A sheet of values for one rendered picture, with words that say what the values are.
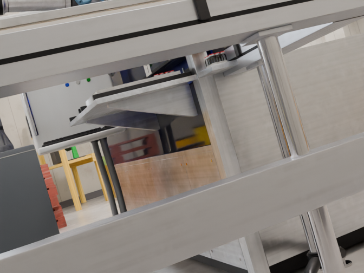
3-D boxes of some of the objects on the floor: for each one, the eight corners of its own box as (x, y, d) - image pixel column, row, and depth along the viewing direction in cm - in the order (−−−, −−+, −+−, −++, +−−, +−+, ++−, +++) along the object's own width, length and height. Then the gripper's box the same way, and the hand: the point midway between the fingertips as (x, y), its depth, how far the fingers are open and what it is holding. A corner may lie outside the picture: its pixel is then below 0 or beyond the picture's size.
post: (267, 286, 201) (119, -223, 201) (275, 288, 196) (123, -235, 195) (253, 292, 199) (104, -223, 199) (261, 295, 193) (107, -235, 193)
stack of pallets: (-24, 258, 559) (-45, 188, 559) (-32, 254, 624) (-51, 192, 623) (69, 225, 614) (51, 162, 613) (53, 225, 678) (36, 167, 678)
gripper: (96, 26, 217) (108, 73, 217) (115, 24, 222) (127, 71, 221) (90, 32, 225) (101, 78, 224) (108, 30, 229) (119, 76, 229)
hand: (110, 73), depth 225 cm, fingers closed
